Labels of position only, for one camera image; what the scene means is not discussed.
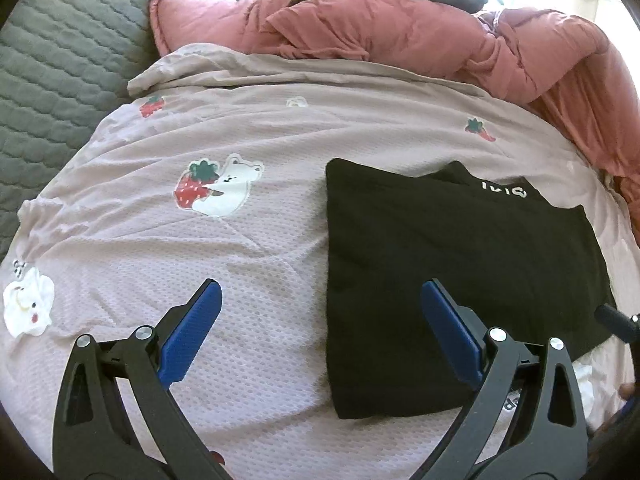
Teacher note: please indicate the pink duvet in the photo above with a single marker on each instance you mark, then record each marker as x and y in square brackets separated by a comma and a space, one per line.
[400, 35]

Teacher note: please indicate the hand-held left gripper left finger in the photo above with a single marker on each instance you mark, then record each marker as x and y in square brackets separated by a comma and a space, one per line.
[192, 332]

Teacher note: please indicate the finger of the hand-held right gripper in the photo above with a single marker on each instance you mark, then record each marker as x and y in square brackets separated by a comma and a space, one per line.
[617, 322]

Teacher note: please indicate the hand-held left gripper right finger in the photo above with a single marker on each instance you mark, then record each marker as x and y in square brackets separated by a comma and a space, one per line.
[450, 332]

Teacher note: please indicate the lilac strawberry bear printed blanket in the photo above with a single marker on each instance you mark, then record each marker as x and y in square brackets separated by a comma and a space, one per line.
[200, 260]

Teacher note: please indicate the black sweater with orange cuffs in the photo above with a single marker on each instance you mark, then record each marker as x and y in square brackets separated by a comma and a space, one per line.
[425, 250]

